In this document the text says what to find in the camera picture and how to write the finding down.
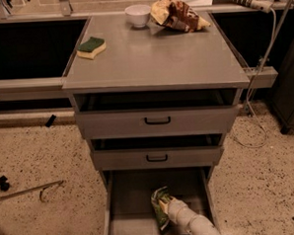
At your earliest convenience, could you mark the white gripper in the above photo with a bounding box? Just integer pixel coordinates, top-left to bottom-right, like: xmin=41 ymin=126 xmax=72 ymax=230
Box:
xmin=158 ymin=199 xmax=195 ymax=229

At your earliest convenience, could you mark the green jalapeno chip bag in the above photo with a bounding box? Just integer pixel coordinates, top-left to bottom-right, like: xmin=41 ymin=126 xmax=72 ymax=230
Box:
xmin=151 ymin=187 xmax=173 ymax=231

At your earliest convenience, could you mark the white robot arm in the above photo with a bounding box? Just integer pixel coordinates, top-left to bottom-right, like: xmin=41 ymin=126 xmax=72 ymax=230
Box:
xmin=159 ymin=198 xmax=221 ymax=235

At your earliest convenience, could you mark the bottom grey drawer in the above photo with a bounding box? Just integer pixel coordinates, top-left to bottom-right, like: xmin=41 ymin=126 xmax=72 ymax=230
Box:
xmin=104 ymin=167 xmax=218 ymax=235

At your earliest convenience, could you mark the grey drawer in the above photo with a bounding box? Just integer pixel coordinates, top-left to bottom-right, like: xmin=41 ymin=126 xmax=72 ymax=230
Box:
xmin=92 ymin=133 xmax=224 ymax=171
xmin=104 ymin=167 xmax=218 ymax=235
xmin=74 ymin=88 xmax=238 ymax=139

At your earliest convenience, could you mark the middle grey drawer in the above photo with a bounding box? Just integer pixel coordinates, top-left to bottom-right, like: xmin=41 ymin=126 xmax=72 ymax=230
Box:
xmin=92 ymin=133 xmax=224 ymax=171

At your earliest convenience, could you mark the top grey drawer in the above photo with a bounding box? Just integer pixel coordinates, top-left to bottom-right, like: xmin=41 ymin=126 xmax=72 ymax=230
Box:
xmin=74 ymin=88 xmax=238 ymax=139

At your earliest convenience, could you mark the grey drawer cabinet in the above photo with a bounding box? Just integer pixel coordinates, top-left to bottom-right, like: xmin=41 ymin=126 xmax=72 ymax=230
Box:
xmin=57 ymin=6 xmax=256 ymax=181

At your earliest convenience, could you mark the brown yellow chip bag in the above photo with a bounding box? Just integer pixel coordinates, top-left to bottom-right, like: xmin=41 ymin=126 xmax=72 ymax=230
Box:
xmin=150 ymin=0 xmax=210 ymax=33

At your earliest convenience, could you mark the metal rod on floor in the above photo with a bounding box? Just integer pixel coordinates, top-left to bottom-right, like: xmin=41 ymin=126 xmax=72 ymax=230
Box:
xmin=0 ymin=180 xmax=64 ymax=202

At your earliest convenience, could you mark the black clip on floor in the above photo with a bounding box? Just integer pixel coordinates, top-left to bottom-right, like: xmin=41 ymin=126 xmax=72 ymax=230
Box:
xmin=45 ymin=115 xmax=56 ymax=127

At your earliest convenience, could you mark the dark cabinet at right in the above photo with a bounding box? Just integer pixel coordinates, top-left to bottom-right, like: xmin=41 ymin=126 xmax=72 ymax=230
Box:
xmin=269 ymin=39 xmax=294 ymax=134

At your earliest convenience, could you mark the black caster wheel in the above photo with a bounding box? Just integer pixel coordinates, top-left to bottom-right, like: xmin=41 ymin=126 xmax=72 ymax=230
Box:
xmin=0 ymin=176 xmax=10 ymax=192

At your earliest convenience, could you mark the green yellow sponge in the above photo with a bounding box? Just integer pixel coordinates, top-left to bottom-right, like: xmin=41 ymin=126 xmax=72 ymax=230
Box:
xmin=76 ymin=37 xmax=106 ymax=60

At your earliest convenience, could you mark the white bowl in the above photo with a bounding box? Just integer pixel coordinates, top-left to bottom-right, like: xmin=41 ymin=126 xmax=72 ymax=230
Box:
xmin=124 ymin=4 xmax=150 ymax=28

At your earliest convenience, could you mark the white cable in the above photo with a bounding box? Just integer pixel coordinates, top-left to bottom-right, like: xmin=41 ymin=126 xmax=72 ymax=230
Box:
xmin=225 ymin=0 xmax=294 ymax=150

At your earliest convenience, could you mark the grey rail beam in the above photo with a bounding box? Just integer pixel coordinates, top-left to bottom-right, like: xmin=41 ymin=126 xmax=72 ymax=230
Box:
xmin=0 ymin=78 xmax=66 ymax=102

